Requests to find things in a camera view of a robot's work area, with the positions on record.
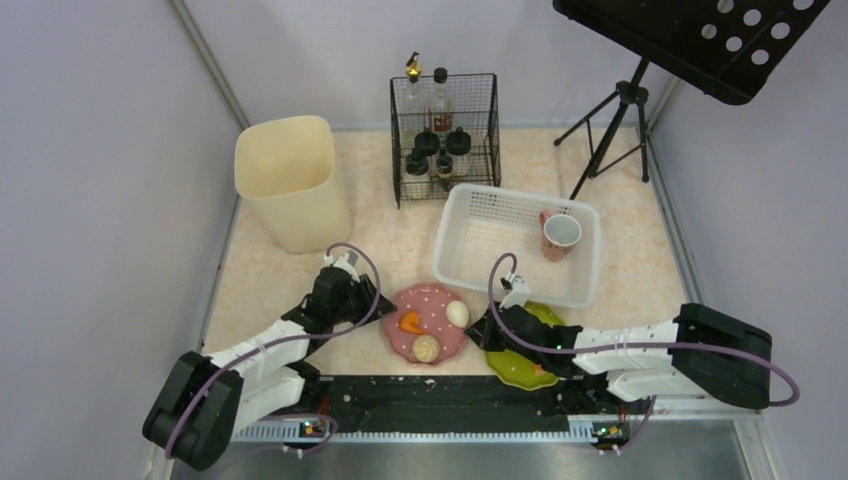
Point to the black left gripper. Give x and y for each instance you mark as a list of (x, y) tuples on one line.
[(370, 299)]

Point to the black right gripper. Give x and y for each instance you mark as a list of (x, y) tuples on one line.
[(490, 328)]

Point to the pink polka dot plate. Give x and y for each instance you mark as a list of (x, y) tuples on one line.
[(429, 299)]

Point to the green polka dot plate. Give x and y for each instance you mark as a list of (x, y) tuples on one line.
[(516, 371)]

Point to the white perforated plastic basket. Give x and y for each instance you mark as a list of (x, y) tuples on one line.
[(480, 223)]

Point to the pink floral mug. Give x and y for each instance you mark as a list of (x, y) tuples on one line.
[(560, 234)]

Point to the small black pepper grinder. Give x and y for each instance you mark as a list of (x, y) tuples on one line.
[(444, 170)]

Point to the glass jar black lid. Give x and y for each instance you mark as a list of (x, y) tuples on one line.
[(458, 145), (427, 143)]

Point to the glass jar black lid front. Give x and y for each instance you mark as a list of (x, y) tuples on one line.
[(458, 145)]

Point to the black wire rack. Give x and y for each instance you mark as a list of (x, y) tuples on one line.
[(475, 101)]

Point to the clear bottle gold spout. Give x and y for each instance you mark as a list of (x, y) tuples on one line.
[(414, 103)]

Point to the sauce bottle red label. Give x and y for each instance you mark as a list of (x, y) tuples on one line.
[(440, 107)]

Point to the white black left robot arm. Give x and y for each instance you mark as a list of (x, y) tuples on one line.
[(207, 399)]

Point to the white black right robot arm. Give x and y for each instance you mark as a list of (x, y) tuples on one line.
[(700, 351)]

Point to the white egg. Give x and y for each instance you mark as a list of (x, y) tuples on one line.
[(457, 314)]

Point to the beige steamed bun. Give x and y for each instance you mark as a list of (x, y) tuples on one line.
[(426, 349)]

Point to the beige plastic waste bin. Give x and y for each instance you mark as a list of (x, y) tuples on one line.
[(286, 171)]

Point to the black music stand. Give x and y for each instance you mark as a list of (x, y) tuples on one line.
[(726, 49)]

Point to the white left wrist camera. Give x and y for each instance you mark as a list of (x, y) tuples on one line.
[(346, 262)]

